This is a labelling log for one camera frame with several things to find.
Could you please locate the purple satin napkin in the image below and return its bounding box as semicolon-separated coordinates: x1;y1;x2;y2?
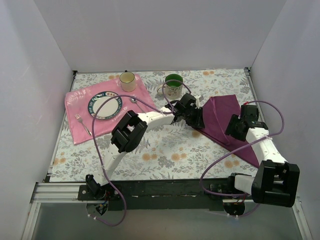
197;94;247;152

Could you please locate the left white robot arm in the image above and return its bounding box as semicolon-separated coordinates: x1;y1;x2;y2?
85;93;205;200

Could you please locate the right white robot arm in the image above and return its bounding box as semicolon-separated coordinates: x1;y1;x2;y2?
225;104;300;208

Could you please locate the green floral mug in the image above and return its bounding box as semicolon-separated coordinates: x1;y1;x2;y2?
157;73;183;100

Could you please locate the silver spoon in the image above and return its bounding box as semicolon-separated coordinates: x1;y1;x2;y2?
130;98;145;113

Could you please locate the cream ceramic cup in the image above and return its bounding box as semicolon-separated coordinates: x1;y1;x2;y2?
119;71;136;92

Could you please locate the white plate blue rim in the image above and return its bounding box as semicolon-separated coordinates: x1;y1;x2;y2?
87;91;123;120

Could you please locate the pink cloth placemat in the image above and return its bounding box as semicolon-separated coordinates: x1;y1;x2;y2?
64;73;155;145

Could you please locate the small silver fork on placemat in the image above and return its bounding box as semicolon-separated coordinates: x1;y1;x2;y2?
75;114;92;136

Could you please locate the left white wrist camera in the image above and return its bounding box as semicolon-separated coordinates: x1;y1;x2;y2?
194;95;204;109

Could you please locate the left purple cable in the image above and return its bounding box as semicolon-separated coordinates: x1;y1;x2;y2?
86;80;201;227

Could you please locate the aluminium frame rail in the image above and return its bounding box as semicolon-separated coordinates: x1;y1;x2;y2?
22;67;313;240

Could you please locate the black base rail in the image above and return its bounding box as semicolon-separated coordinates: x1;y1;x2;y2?
77;178;257;212

